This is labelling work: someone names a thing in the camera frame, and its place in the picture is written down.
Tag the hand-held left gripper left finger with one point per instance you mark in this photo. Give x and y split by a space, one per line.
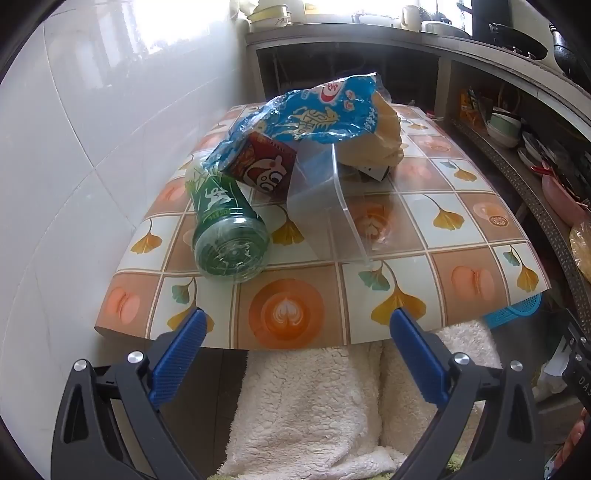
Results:
182 350

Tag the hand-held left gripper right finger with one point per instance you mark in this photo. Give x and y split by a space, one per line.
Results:
415 355

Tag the green plastic bottle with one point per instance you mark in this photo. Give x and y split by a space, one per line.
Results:
221 217

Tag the clear plastic packaging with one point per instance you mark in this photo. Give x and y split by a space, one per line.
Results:
318 203

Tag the red cartoon drink carton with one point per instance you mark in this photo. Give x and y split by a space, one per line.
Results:
263 166

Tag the yellowish bag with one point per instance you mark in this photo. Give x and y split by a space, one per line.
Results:
383 138

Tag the blue printed plastic bag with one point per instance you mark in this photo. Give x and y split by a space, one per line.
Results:
314 115

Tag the person's right hand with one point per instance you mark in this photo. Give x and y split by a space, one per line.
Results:
575 438

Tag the blue plastic basket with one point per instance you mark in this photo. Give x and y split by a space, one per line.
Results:
512 314

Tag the yellow food bag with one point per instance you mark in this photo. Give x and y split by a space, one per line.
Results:
582 251

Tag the white fleece clothing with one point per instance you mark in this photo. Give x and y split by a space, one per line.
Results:
300 415

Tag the pink plastic basin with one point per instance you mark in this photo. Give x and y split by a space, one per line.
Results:
558 198

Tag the stack of plates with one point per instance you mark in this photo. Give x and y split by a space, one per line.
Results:
531 150

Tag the stack of bowls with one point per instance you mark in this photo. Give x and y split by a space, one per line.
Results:
503 127

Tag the orange snack bag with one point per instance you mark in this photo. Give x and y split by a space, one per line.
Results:
466 108

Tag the steel pot with lid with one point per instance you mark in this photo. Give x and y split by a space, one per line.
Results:
438 27

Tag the black wok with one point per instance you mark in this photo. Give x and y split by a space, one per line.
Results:
517 41

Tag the beige electric kettle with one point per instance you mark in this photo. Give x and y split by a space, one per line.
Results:
410 18

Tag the black kitchen cabinet appliance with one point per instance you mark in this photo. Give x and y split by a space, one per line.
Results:
489 18

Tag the yellow-green enamel basin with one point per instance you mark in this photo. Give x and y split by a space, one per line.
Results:
270 14

